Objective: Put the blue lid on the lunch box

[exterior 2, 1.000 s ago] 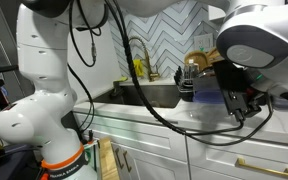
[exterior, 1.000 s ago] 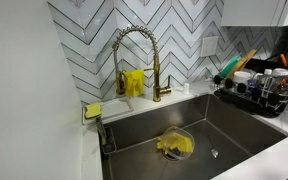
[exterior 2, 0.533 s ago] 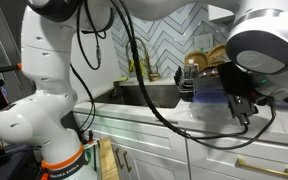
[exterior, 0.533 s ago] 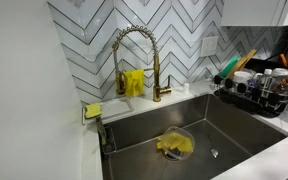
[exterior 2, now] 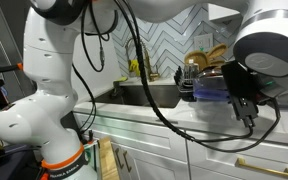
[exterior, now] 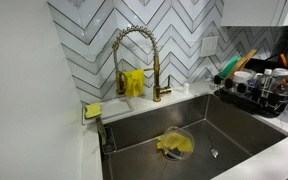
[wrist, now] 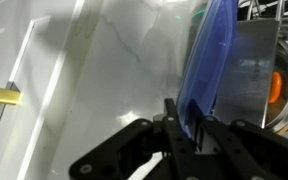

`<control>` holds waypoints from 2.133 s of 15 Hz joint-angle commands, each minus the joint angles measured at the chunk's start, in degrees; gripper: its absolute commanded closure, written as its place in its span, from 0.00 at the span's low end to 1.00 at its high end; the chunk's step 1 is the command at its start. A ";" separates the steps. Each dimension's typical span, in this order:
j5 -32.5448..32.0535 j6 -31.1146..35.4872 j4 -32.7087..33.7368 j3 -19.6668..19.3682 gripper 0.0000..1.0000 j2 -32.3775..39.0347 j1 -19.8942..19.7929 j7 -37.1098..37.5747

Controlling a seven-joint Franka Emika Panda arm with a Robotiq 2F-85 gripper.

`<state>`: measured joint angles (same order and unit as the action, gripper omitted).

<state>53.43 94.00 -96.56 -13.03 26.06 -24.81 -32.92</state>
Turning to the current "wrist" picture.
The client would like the white base cabinet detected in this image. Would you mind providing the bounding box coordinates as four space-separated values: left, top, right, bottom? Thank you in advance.
0 0 87 180

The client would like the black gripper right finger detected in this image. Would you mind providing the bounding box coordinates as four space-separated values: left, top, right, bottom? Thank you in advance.
187 99 288 180

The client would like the black dish drying rack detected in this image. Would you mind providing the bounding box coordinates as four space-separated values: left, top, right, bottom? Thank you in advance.
213 0 288 130

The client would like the gold drawer handle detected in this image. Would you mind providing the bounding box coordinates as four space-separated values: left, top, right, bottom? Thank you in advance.
0 87 22 140

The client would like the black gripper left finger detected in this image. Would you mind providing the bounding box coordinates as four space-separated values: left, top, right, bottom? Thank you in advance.
68 98 199 180

